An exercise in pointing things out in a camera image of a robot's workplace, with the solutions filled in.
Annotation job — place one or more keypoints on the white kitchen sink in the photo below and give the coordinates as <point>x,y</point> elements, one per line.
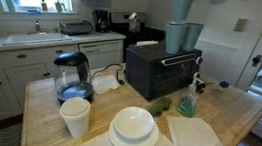
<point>36,38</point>

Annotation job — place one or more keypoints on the grey dish rack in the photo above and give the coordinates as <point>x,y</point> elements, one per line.
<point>75,27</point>

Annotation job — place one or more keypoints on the small white cloth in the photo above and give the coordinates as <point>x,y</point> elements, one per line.
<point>104,83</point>

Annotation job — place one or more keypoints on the white lidded paper cup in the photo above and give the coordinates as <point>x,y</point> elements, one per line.
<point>75,116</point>

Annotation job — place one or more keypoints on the blue windowsill sponge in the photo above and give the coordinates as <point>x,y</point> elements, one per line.
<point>32,11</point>

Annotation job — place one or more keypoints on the pale green soap bottle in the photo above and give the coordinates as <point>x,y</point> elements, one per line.
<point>10,3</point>

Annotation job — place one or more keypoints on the black toaster oven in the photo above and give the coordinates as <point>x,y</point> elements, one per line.
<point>157,73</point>

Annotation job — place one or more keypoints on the green hand soap dispenser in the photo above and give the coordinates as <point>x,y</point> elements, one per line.
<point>188,101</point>

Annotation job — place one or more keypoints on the clear spray bottle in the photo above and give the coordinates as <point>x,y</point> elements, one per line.
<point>59,4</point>

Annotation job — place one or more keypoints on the white wood-topped kitchen island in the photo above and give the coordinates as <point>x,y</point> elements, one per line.
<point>234,109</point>

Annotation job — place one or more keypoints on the white ceramic bowl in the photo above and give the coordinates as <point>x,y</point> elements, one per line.
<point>134,122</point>

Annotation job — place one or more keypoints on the grey floor rug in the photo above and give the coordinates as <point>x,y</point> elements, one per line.
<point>10,137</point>

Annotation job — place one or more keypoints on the black glass electric kettle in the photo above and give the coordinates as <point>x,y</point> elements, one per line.
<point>71,76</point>

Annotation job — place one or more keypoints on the white kitchen counter cabinets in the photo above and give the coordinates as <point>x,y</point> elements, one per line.
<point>2,77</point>

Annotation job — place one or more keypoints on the black coffee maker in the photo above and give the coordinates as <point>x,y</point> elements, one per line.
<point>102,20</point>

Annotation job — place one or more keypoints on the chrome sink faucet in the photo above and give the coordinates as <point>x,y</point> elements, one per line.
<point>37,26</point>

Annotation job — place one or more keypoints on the folded white napkin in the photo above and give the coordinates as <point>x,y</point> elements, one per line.
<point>192,134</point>

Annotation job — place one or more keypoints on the beige light switch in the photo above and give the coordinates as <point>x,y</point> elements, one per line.
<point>241,25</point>

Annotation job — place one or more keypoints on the orange soap bottle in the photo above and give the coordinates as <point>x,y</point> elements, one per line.
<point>44,4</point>

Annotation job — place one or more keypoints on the white dishwasher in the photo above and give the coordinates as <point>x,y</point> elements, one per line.
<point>101,52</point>

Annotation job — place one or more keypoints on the green sponge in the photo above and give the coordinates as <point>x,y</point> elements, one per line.
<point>160,106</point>

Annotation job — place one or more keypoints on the black steel oven range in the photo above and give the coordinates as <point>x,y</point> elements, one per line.
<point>123,26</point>

